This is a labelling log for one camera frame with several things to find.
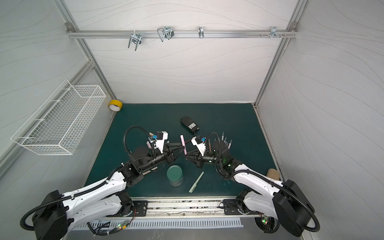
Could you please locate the cork sanding block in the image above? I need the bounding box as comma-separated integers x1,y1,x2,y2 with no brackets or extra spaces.
266,169,281,181

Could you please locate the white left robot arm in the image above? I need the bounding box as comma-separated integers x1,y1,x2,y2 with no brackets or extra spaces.
20,125,185,240

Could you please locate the green lidded round container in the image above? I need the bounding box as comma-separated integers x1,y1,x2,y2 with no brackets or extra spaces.
167,165,184,187

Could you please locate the light green pen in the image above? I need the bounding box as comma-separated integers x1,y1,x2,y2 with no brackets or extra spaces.
189,172,205,193

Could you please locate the yellow tape roll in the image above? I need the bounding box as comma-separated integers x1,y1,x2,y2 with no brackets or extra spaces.
109,100,123,112

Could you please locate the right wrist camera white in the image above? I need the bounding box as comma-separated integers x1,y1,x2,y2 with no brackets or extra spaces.
191,136,206,156

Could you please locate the metal hook clamp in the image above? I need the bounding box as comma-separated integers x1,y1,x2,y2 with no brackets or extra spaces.
157,26,175,42

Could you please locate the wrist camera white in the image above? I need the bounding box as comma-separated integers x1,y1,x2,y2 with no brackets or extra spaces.
191,136,206,156
152,131,168,154

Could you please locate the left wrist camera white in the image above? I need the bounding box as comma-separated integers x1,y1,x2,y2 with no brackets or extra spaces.
152,131,168,154

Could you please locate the metal bracket clamp right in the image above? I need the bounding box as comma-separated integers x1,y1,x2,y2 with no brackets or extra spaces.
260,27,287,39

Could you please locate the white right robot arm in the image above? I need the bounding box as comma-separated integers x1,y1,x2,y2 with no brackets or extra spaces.
185,136,321,237

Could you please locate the aluminium cross rail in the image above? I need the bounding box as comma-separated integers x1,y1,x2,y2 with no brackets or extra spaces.
67,29,298,39

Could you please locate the small metal ring clamp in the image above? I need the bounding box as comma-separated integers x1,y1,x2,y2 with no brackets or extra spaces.
198,27,204,39

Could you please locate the pink pen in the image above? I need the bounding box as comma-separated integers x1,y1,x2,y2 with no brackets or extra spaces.
180,135,187,155

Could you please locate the metal u-bolt clamp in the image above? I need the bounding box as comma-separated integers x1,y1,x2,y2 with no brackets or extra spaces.
128,33,142,51

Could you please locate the white wire basket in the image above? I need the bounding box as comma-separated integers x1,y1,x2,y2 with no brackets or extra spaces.
11,80,106,156

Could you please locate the black battery box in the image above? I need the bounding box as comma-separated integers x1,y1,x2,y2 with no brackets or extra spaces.
180,117,200,133

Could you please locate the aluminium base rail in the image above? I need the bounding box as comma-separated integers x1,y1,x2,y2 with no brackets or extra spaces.
131,196,271,217

